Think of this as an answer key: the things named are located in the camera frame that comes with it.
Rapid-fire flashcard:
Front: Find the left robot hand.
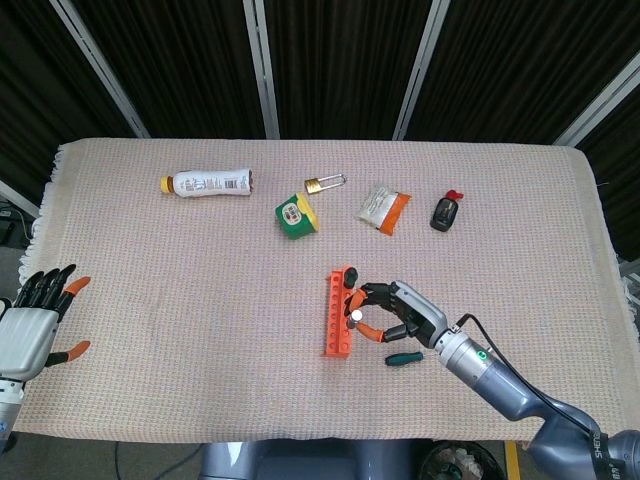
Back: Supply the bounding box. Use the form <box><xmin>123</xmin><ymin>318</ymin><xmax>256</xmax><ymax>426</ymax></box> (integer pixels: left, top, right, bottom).
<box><xmin>0</xmin><ymin>264</ymin><xmax>92</xmax><ymax>382</ymax></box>

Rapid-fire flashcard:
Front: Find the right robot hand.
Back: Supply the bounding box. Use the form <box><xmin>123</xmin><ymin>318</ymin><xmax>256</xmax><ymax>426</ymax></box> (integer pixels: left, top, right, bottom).
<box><xmin>343</xmin><ymin>280</ymin><xmax>449</xmax><ymax>350</ymax></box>

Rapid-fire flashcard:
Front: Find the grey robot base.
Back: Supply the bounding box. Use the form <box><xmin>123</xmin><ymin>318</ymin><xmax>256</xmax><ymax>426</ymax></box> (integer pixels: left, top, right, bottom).
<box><xmin>199</xmin><ymin>438</ymin><xmax>435</xmax><ymax>480</ymax></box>

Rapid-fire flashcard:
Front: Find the stubby green black screwdriver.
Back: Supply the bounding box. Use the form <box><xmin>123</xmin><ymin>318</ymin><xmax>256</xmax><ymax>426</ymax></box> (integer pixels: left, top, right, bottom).
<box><xmin>384</xmin><ymin>351</ymin><xmax>441</xmax><ymax>368</ymax></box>

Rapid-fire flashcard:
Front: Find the orange screwdriver holder rack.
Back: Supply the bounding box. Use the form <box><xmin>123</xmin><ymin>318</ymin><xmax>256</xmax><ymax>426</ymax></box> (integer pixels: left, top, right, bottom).
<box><xmin>320</xmin><ymin>265</ymin><xmax>357</xmax><ymax>359</ymax></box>

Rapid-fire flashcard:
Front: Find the small black bottle red cap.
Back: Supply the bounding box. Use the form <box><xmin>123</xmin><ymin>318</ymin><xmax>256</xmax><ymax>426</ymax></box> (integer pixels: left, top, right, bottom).
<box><xmin>429</xmin><ymin>189</ymin><xmax>465</xmax><ymax>233</ymax></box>

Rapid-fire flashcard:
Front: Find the white orange snack packet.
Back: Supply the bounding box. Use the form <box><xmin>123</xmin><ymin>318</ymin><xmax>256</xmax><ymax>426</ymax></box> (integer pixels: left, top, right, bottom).
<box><xmin>355</xmin><ymin>186</ymin><xmax>413</xmax><ymax>236</ymax></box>

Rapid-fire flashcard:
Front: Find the black waste bin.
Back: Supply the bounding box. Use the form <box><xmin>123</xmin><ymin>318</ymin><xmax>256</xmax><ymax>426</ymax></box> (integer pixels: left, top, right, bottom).
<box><xmin>419</xmin><ymin>439</ymin><xmax>506</xmax><ymax>480</ymax></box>

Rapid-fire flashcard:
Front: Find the green box yellow lid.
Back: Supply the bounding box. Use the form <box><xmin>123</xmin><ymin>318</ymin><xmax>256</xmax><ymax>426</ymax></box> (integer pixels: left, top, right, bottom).
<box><xmin>274</xmin><ymin>193</ymin><xmax>321</xmax><ymax>241</ymax></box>

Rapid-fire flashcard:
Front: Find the brass padlock long shackle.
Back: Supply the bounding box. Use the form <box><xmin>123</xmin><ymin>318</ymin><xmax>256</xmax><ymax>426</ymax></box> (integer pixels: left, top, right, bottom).
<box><xmin>304</xmin><ymin>172</ymin><xmax>347</xmax><ymax>196</ymax></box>

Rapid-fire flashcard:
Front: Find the beige woven tablecloth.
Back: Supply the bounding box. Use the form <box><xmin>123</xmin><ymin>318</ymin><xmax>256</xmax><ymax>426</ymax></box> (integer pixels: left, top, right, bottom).
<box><xmin>3</xmin><ymin>138</ymin><xmax>640</xmax><ymax>450</ymax></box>

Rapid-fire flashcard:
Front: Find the white bottle yellow cap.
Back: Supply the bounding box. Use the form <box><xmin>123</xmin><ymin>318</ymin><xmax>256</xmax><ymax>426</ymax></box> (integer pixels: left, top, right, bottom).
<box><xmin>160</xmin><ymin>169</ymin><xmax>256</xmax><ymax>199</ymax></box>

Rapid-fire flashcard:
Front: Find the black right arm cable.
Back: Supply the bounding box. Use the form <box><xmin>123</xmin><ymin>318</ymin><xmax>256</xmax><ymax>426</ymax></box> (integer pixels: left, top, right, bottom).
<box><xmin>452</xmin><ymin>313</ymin><xmax>602</xmax><ymax>437</ymax></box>

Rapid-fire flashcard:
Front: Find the aluminium partition post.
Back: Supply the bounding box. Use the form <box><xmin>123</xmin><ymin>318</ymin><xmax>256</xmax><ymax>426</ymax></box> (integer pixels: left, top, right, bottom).
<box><xmin>0</xmin><ymin>178</ymin><xmax>40</xmax><ymax>220</ymax></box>
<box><xmin>242</xmin><ymin>0</ymin><xmax>281</xmax><ymax>140</ymax></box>
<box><xmin>48</xmin><ymin>0</ymin><xmax>151</xmax><ymax>140</ymax></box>
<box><xmin>392</xmin><ymin>0</ymin><xmax>451</xmax><ymax>141</ymax></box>
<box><xmin>553</xmin><ymin>63</ymin><xmax>640</xmax><ymax>147</ymax></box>

